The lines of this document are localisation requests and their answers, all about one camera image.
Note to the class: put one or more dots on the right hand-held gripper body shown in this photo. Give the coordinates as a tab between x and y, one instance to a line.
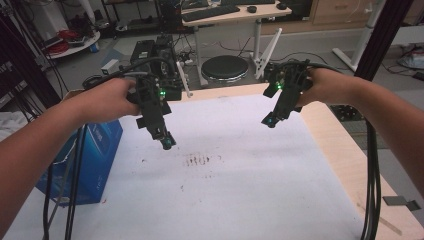
293	78

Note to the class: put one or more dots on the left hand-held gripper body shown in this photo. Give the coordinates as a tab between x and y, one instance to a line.
151	96

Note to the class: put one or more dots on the blue cardboard box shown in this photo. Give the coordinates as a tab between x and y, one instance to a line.
100	156

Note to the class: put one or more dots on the person's right hand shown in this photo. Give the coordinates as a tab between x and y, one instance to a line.
328	86

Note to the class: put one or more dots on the person's left hand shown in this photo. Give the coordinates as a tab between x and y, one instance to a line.
106	100

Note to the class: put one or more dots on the black computer tower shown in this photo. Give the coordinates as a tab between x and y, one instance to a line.
165	45
141	50

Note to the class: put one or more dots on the white power strip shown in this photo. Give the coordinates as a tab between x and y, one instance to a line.
186	61

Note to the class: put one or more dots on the small white box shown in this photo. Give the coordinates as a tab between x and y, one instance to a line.
110	66

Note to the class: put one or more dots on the black round stool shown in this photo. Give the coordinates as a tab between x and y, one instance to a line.
225	66

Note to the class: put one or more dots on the light desk with white legs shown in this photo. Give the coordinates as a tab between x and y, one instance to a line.
263	12

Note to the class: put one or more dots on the black computer mouse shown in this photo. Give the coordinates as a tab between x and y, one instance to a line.
251	9
282	6

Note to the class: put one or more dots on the blue cup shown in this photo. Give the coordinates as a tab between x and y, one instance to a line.
94	48

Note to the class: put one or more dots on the light wooden cabinet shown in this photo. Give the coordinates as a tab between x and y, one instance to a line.
340	11

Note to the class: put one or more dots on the white table mat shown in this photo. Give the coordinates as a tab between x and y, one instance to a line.
233	183

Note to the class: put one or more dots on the round white table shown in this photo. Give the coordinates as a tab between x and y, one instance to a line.
83	46

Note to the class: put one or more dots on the black keyboard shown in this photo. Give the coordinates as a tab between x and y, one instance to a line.
210	12

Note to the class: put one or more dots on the white plastic bag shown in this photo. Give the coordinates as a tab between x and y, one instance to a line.
413	58

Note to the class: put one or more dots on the dark metal rack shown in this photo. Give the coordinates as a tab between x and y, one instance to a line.
23	60

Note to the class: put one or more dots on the white cloth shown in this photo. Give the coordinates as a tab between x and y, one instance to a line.
13	125

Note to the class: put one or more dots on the white metal frame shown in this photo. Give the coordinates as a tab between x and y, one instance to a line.
365	36

